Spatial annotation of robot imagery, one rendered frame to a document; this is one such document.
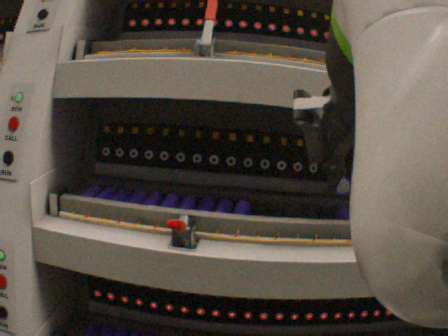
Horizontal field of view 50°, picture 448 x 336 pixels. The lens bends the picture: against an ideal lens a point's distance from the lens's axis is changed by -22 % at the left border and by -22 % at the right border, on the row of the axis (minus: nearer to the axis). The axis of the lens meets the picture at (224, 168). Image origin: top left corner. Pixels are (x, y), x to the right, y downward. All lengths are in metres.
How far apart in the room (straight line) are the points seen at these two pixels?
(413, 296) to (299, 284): 0.41
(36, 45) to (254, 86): 0.28
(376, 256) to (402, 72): 0.06
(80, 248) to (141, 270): 0.07
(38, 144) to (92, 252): 0.14
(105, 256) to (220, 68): 0.23
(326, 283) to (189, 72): 0.26
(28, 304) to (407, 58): 0.53
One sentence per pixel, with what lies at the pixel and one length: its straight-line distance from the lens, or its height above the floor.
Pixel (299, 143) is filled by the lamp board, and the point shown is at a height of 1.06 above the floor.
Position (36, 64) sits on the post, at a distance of 0.67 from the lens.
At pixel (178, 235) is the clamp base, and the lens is 0.60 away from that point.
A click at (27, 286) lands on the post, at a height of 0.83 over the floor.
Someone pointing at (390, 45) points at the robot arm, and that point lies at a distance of 0.19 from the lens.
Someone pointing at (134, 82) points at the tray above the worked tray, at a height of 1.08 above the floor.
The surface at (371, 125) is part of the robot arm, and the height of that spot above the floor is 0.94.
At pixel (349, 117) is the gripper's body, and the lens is 0.39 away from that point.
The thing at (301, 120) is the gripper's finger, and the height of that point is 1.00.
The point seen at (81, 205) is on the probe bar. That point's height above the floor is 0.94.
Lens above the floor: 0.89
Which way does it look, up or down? 10 degrees up
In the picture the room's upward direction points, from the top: 5 degrees clockwise
